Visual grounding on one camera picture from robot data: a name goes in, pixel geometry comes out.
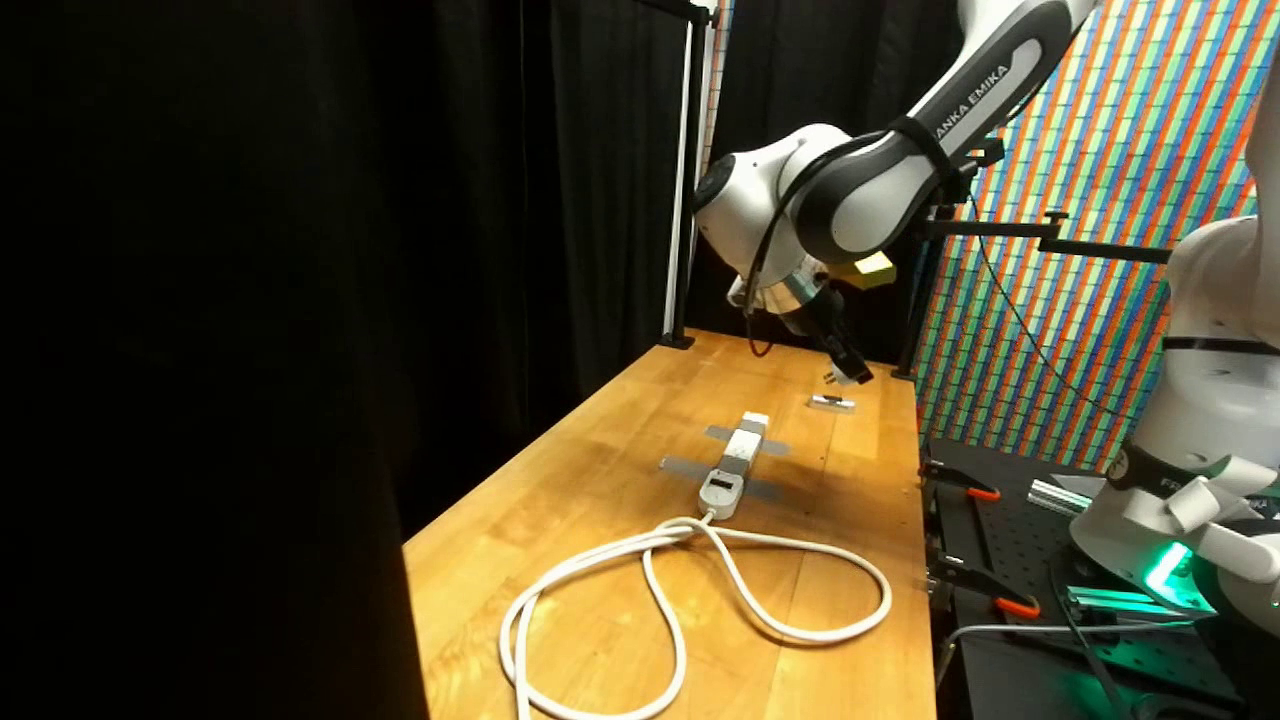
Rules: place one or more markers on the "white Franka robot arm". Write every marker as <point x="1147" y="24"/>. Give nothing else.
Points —
<point x="864" y="186"/>

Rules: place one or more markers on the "black post with base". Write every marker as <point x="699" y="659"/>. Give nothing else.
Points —
<point x="677" y="340"/>

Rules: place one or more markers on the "green status light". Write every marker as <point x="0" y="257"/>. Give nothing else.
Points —
<point x="1172" y="575"/>

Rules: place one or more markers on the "black camera stand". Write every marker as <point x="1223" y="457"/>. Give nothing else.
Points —
<point x="927" y="321"/>

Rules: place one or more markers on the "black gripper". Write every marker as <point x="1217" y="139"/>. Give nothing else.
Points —
<point x="816" y="309"/>

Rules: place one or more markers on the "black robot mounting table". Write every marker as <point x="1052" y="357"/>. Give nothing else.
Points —
<point x="1013" y="682"/>

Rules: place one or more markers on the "gold wrist camera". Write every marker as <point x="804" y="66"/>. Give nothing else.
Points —
<point x="875" y="275"/>

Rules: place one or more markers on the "grey tape strip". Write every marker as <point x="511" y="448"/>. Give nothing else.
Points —
<point x="683" y="470"/>

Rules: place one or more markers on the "black curtain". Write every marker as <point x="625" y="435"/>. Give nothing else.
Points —
<point x="266" y="266"/>

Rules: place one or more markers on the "grey metal cylinder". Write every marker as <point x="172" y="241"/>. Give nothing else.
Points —
<point x="1056" y="498"/>

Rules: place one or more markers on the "white vertical pole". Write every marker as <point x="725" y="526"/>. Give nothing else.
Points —
<point x="677" y="200"/>

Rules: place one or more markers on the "green-lit metal bar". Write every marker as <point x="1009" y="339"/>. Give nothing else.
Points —
<point x="1104" y="603"/>

